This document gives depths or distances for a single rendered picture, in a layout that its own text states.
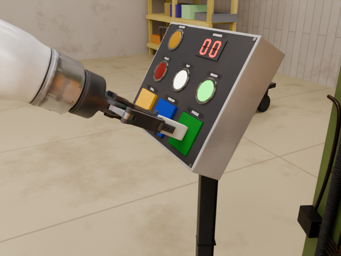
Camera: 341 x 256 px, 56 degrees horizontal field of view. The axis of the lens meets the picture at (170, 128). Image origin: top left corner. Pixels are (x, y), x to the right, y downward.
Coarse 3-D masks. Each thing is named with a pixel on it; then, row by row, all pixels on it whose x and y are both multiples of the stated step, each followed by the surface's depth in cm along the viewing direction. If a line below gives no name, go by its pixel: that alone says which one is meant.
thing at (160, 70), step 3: (162, 63) 81; (159, 66) 82; (162, 66) 80; (165, 66) 79; (156, 69) 82; (159, 69) 81; (162, 69) 80; (156, 72) 82; (159, 72) 81; (162, 72) 80; (156, 75) 81; (159, 75) 80; (156, 78) 81; (159, 78) 80
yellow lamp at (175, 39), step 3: (177, 33) 80; (180, 33) 79; (174, 36) 80; (177, 36) 79; (180, 36) 78; (171, 39) 81; (174, 39) 80; (177, 39) 79; (171, 42) 81; (174, 42) 80; (177, 42) 79; (171, 45) 80; (174, 45) 79
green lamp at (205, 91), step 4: (208, 80) 65; (204, 84) 65; (208, 84) 64; (212, 84) 64; (200, 88) 66; (204, 88) 65; (208, 88) 64; (212, 88) 63; (200, 92) 65; (204, 92) 64; (208, 92) 64; (200, 96) 65; (204, 96) 64; (208, 96) 63; (200, 100) 65; (204, 100) 64
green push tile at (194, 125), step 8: (184, 112) 68; (184, 120) 67; (192, 120) 65; (192, 128) 64; (200, 128) 63; (184, 136) 65; (192, 136) 63; (176, 144) 66; (184, 144) 64; (192, 144) 63; (184, 152) 64
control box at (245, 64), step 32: (192, 32) 75; (224, 32) 66; (192, 64) 71; (224, 64) 63; (256, 64) 60; (160, 96) 78; (192, 96) 68; (224, 96) 60; (256, 96) 62; (224, 128) 61; (192, 160) 62; (224, 160) 64
